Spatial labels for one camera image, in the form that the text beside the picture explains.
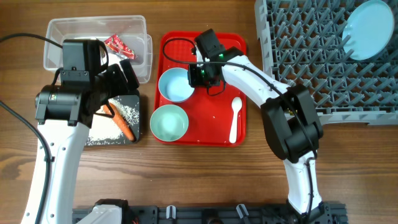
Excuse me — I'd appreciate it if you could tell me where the light blue bowl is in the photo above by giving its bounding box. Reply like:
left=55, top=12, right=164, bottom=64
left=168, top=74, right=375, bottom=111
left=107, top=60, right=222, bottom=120
left=158, top=67, right=195, bottom=103

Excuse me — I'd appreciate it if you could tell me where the red snack wrapper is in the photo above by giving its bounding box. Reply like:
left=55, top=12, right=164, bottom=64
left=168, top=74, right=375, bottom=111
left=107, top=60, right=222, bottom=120
left=104, top=34, right=136, bottom=60

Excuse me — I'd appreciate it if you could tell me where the orange carrot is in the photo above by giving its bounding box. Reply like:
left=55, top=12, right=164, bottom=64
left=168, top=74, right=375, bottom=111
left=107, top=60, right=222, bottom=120
left=103, top=103, right=136, bottom=142

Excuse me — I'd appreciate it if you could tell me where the white rice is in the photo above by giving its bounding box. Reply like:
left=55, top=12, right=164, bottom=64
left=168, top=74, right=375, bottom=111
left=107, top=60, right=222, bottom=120
left=85, top=98, right=140, bottom=146

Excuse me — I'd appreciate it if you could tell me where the green bowl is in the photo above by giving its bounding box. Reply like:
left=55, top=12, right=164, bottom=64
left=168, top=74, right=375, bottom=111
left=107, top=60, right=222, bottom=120
left=150, top=105, right=189, bottom=142

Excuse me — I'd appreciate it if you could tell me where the light blue plate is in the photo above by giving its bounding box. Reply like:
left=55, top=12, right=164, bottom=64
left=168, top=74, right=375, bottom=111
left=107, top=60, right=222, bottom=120
left=341, top=0, right=395, bottom=60

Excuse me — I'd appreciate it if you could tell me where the white napkin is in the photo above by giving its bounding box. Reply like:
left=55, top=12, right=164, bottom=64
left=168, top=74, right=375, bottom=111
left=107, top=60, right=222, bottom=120
left=101, top=54, right=124, bottom=66

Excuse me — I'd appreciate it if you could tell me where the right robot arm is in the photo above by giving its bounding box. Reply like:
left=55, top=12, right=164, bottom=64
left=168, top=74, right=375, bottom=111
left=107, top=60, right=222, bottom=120
left=188, top=29, right=323, bottom=222

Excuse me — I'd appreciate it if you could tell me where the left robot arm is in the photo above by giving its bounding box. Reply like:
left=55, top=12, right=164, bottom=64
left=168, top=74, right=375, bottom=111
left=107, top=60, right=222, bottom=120
left=22, top=39, right=139, bottom=223

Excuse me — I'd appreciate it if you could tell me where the grey dishwasher rack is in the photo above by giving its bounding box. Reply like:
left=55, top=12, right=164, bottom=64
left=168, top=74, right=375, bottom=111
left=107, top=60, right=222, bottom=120
left=254, top=0, right=397, bottom=125

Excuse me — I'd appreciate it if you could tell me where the clear plastic bin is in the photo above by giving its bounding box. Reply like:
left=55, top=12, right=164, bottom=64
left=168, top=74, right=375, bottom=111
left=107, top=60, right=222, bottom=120
left=45, top=15, right=153, bottom=84

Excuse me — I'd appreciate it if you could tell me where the white plastic spoon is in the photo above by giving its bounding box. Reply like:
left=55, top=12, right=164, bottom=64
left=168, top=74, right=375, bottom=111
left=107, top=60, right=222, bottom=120
left=229, top=97, right=243, bottom=144

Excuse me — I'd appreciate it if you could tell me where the black tray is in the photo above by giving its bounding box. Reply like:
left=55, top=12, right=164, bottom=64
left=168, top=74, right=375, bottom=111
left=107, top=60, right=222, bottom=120
left=83, top=88, right=141, bottom=146

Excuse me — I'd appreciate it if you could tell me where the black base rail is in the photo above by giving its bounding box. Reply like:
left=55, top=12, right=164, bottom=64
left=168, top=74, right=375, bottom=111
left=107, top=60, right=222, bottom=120
left=72, top=203, right=348, bottom=224

